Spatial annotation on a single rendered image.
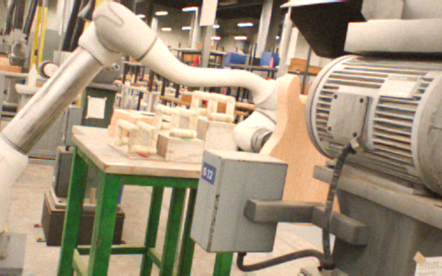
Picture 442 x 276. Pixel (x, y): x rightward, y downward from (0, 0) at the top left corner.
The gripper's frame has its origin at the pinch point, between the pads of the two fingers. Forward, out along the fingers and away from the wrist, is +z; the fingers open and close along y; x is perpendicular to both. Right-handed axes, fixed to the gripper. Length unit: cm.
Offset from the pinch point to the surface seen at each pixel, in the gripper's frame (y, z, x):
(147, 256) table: -26, -158, -93
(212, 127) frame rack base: -1, -65, -2
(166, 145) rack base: 17, -65, -13
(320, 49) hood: -0.6, -9.4, 31.8
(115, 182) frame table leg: 37, -52, -27
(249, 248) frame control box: 31.2, 28.0, -18.4
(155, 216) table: -25, -158, -68
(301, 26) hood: 7.7, -9.6, 36.2
